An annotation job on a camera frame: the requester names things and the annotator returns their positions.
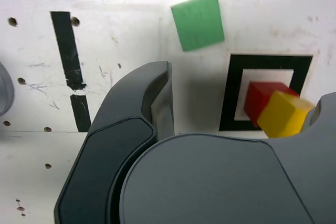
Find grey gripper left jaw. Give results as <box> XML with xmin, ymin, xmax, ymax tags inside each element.
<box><xmin>54</xmin><ymin>60</ymin><xmax>175</xmax><ymax>224</ymax></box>

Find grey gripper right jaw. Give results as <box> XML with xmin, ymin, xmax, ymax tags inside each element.
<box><xmin>118</xmin><ymin>92</ymin><xmax>336</xmax><ymax>224</ymax></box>

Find yellow cube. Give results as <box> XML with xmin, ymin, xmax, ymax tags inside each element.
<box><xmin>256</xmin><ymin>90</ymin><xmax>316</xmax><ymax>139</ymax></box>

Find red cube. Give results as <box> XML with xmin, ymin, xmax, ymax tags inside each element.
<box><xmin>243</xmin><ymin>81</ymin><xmax>300</xmax><ymax>128</ymax></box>

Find green cube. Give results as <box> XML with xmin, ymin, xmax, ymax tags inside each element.
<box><xmin>170</xmin><ymin>0</ymin><xmax>226</xmax><ymax>52</ymax></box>

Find black tape square outline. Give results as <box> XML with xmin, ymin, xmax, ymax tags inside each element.
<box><xmin>218</xmin><ymin>54</ymin><xmax>314</xmax><ymax>132</ymax></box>

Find black tape strip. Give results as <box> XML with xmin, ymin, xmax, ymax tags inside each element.
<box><xmin>50</xmin><ymin>10</ymin><xmax>92</xmax><ymax>133</ymax></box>

